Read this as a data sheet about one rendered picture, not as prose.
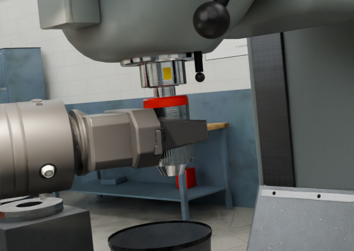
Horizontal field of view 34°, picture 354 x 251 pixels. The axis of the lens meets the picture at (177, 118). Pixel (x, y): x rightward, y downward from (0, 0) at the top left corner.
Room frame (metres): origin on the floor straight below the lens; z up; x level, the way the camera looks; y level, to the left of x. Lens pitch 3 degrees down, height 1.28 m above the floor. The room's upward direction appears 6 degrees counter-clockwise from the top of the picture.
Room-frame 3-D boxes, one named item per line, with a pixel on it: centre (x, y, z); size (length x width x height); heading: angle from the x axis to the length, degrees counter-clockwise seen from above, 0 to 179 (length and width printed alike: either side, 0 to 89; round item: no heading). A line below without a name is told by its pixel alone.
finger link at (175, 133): (0.57, 0.00, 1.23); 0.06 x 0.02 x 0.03; 113
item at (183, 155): (0.60, 0.01, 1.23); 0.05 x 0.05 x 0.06
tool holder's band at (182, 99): (0.60, 0.01, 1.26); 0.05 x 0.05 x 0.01
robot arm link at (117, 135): (0.56, 0.09, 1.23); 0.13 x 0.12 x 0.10; 23
